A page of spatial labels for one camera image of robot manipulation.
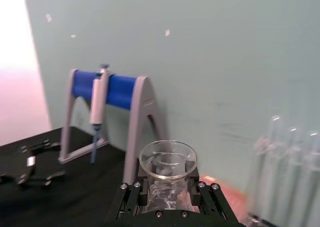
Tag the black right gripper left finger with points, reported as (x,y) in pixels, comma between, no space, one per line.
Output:
(143,192)

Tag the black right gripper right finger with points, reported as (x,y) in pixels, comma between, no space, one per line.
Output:
(196,194)

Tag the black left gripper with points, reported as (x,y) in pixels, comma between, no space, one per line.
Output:
(16,167)

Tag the clear glass beaker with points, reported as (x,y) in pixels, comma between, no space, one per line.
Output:
(167,187)

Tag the black table cloth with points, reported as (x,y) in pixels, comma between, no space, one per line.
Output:
(82,199)

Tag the grey pipette blue tip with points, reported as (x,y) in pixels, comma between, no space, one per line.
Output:
(97,99)

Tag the clear glass test tube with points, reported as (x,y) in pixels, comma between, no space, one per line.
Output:
(271,162)
(293,167)
(312,172)

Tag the grey pipette stand blue bar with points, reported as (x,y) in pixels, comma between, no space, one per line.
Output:
(143,99)

